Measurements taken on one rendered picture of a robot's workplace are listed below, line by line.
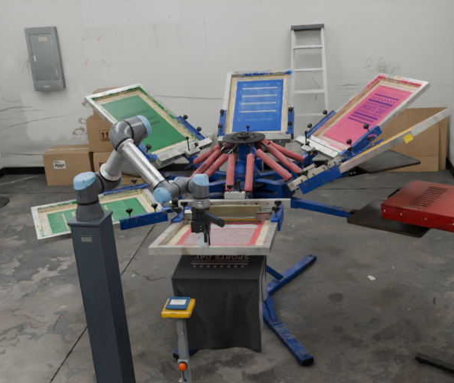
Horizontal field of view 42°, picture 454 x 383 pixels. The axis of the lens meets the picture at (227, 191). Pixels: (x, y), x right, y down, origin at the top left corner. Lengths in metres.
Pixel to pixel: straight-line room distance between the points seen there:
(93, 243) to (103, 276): 0.20
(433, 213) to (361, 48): 4.20
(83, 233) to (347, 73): 4.75
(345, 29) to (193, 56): 1.82
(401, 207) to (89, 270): 1.72
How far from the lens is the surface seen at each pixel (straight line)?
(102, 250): 3.24
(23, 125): 8.41
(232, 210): 3.39
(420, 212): 3.36
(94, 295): 3.40
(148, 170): 2.79
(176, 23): 7.46
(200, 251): 2.85
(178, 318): 2.82
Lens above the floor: 2.36
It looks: 20 degrees down
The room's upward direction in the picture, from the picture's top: 4 degrees counter-clockwise
